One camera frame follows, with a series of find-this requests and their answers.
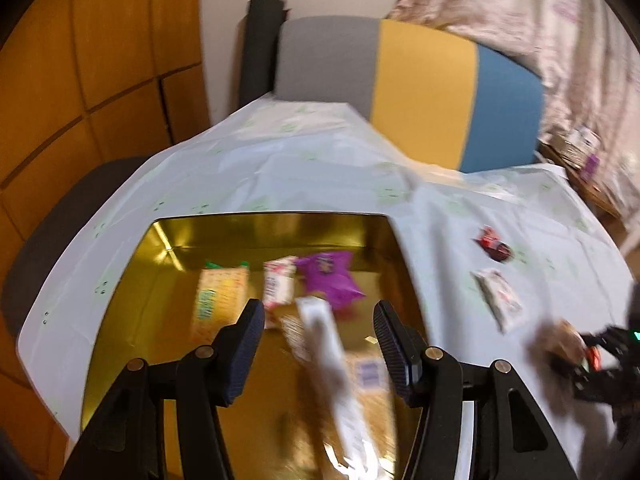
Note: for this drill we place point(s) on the light blue printed tablecloth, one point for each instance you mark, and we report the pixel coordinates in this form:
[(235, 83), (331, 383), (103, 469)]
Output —
[(300, 170)]

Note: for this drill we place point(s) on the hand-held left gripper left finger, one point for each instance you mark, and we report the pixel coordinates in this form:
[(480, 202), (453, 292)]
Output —
[(245, 350)]

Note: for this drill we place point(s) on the purple small box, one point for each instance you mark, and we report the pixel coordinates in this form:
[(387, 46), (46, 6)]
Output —
[(591, 167)]

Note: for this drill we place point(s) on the pale printed curtain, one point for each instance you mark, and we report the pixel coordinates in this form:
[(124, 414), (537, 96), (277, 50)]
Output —
[(575, 35)]

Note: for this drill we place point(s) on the small dark red candy packet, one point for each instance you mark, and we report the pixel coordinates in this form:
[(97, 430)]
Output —
[(492, 246)]

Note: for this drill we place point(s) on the clear-wrapped brown cake packet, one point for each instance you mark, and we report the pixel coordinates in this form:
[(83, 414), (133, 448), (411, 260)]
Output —
[(557, 340)]

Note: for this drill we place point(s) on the yellow green-edged cracker packet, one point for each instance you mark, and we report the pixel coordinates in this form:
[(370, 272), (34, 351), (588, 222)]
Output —
[(215, 295)]

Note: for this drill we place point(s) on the black upright roll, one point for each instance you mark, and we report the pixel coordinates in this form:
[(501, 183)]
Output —
[(260, 50)]

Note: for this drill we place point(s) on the long brown white stick packet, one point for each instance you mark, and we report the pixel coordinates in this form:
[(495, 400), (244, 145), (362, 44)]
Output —
[(325, 355)]

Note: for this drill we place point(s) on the red gold-print snack packet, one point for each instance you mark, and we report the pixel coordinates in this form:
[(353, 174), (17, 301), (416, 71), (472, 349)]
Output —
[(592, 356)]

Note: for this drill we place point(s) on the dark red gold-lined box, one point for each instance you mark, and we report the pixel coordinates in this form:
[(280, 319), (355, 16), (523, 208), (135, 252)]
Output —
[(225, 240)]

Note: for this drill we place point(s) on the silver snack packet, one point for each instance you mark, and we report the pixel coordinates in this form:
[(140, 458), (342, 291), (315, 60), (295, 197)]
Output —
[(500, 300)]

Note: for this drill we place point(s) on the grey yellow blue chair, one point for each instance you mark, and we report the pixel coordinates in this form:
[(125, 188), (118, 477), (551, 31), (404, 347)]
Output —
[(425, 95)]

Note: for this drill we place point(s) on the large clear rice cracker packet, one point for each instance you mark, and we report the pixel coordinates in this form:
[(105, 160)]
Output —
[(372, 375)]

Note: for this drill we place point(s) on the pink floral snack packet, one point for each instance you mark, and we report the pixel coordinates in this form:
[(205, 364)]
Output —
[(277, 285)]

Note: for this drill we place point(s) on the purple snack packet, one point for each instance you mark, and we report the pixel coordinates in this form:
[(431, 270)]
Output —
[(330, 280)]

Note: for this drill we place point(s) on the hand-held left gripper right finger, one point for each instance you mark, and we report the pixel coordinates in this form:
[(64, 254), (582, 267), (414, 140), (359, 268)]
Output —
[(395, 355)]

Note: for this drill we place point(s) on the glittery tissue box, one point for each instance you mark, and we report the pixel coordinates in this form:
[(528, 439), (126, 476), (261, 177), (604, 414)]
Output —
[(570, 145)]

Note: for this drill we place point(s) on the wooden side table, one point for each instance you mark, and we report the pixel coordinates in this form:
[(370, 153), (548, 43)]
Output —
[(595, 190)]

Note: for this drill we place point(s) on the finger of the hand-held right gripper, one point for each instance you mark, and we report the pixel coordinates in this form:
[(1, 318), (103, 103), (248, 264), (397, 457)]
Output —
[(607, 337), (567, 366)]

